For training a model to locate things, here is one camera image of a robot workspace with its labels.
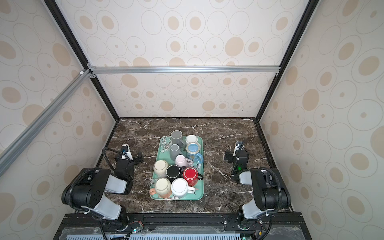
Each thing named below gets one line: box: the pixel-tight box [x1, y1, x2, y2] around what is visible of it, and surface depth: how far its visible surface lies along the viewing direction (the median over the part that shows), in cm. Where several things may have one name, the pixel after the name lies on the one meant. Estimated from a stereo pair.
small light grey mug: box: [169, 143, 182, 161], surface depth 92 cm
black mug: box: [165, 164, 186, 183], surface depth 83 cm
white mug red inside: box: [185, 134, 198, 144], surface depth 99 cm
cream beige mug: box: [153, 160, 169, 175], surface depth 85 cm
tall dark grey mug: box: [170, 129, 185, 147], surface depth 97 cm
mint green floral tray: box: [150, 135, 204, 201], surface depth 85 cm
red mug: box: [183, 167, 204, 187], surface depth 83 cm
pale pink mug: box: [175, 154, 193, 168], surface depth 88 cm
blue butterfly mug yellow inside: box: [186, 142, 204, 164], surface depth 91 cm
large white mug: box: [171, 177, 196, 199], surface depth 79 cm
